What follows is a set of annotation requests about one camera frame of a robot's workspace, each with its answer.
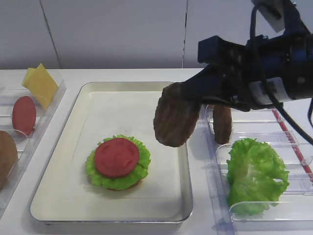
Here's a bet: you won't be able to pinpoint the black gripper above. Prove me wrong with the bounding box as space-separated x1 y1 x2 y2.
180 36 259 112

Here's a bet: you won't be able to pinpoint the brown meat patty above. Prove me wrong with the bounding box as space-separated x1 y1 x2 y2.
213 105 232 144
153 82 201 147

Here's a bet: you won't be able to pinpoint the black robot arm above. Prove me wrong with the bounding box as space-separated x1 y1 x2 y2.
180 0 313 112

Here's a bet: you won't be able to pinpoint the brown meat patty in rack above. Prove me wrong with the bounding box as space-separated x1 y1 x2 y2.
213 105 232 144

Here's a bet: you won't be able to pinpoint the green lettuce leaf in rack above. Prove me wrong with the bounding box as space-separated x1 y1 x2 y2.
227 138 290 216

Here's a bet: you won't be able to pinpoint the red tomato slice on burger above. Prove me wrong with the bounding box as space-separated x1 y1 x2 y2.
94 138 140 178

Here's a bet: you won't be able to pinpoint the green lettuce on burger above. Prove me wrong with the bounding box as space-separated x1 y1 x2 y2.
85 135 151 189

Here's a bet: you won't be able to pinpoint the yellow cheese slice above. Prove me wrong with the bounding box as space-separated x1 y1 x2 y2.
22 63 59 110

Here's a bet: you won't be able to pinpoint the red tomato slice in rack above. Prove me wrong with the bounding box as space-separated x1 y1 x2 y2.
12 96 36 136

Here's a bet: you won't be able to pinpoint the white metal tray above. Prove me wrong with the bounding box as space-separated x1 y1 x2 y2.
30 82 193 224

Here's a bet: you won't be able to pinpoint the clear acrylic right food rack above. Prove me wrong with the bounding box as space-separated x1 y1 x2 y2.
198 105 313 235

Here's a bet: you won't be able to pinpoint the clear acrylic food rack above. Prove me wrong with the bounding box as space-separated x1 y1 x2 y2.
0 70 66 214
198 105 313 235

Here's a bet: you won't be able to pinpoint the clear acrylic left food rack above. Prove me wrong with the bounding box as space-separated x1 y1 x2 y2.
0 70 66 214

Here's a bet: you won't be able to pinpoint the brown bun in left rack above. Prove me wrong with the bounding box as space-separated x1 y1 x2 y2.
0 131 18 189

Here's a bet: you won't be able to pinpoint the black cable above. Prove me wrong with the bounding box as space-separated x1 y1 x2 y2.
248 3 313 145

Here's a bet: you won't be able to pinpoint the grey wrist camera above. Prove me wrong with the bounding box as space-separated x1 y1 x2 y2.
251 0 289 33

